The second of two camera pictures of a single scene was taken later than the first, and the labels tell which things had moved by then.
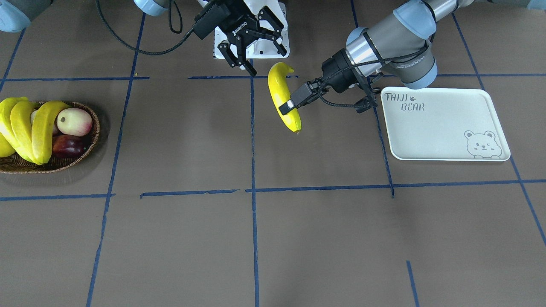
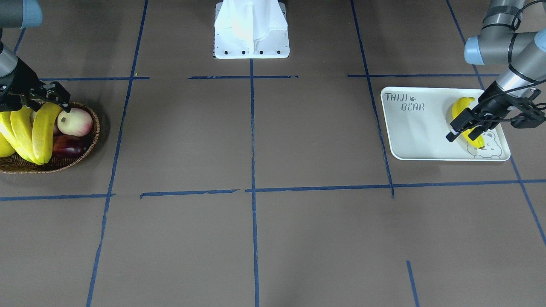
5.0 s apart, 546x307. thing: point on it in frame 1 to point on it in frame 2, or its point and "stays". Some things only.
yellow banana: [280, 90] to [459, 106]
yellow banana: [42, 128] stays
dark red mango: [68, 146] stays
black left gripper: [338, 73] to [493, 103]
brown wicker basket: [16, 163] stays
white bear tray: [441, 123] stays
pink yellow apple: [74, 122] stays
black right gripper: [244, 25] to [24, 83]
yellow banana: [21, 117] stays
